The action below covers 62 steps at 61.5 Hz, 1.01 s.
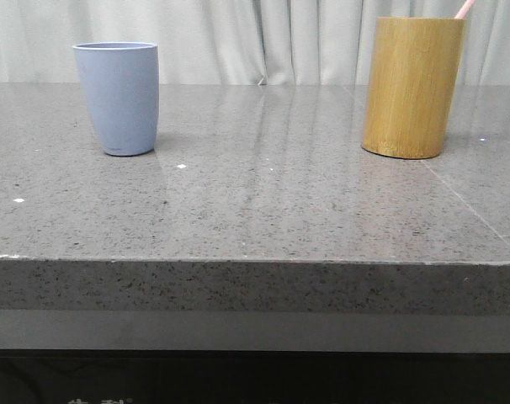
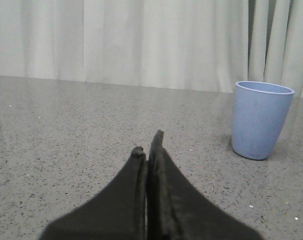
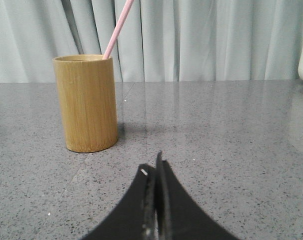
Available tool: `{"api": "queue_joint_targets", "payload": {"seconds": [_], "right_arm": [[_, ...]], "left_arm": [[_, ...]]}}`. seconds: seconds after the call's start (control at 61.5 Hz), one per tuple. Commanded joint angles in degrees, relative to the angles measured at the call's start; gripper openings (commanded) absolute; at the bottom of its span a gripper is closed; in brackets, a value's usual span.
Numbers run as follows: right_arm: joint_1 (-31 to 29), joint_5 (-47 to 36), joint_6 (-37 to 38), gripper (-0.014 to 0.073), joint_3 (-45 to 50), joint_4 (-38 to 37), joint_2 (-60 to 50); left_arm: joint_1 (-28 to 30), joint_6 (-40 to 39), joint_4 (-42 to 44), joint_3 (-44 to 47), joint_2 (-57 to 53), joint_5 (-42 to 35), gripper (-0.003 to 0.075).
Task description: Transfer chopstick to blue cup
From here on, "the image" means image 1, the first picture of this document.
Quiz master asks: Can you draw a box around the white curtain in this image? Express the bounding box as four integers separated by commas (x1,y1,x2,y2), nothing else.
0,0,510,87

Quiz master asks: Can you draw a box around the blue plastic cup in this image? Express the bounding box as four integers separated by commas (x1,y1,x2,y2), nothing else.
72,42,159,157

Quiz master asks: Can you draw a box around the bamboo cylindrical holder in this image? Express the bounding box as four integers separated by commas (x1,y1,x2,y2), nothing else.
362,17,465,159

